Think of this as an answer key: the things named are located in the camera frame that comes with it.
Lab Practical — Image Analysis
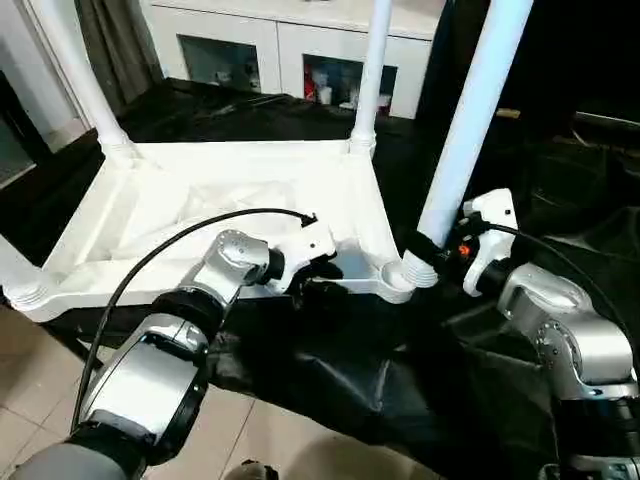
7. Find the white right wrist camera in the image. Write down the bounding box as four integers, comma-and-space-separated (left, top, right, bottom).
460, 188, 519, 297

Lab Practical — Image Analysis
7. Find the white glass-door cabinet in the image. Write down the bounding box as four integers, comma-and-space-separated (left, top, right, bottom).
140, 0, 447, 119

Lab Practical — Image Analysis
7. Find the black work mat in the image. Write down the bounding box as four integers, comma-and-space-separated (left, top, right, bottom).
0, 78, 640, 480

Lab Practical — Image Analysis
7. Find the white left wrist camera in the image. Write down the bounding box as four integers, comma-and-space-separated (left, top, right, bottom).
265, 220, 339, 297

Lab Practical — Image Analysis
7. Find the white plastic table leg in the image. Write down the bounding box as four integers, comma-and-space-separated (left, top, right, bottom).
348, 0, 393, 157
0, 235, 51, 307
28, 0, 137, 167
402, 0, 534, 289

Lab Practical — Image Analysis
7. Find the grey curtain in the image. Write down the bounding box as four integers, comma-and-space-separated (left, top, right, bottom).
75, 0, 163, 113

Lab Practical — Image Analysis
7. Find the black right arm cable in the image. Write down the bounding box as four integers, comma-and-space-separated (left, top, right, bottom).
484, 224, 629, 346

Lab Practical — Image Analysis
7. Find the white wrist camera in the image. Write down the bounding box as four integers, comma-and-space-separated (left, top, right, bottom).
265, 220, 339, 297
460, 188, 519, 297

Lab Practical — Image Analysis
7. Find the black backdrop cloth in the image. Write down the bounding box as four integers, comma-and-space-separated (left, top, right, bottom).
415, 0, 640, 141

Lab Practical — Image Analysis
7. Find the white plastic table top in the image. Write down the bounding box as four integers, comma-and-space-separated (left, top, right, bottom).
5, 138, 417, 323

